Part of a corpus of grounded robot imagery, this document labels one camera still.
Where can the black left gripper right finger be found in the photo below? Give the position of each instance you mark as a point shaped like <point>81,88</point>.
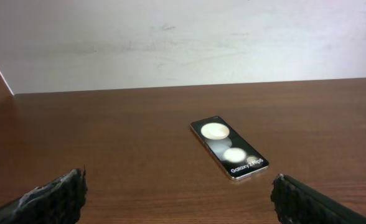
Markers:
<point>295,202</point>

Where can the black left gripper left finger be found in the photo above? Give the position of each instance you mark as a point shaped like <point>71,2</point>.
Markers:
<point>59,201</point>

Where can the black Galaxy flip phone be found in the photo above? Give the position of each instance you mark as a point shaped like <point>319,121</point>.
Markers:
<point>237,157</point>

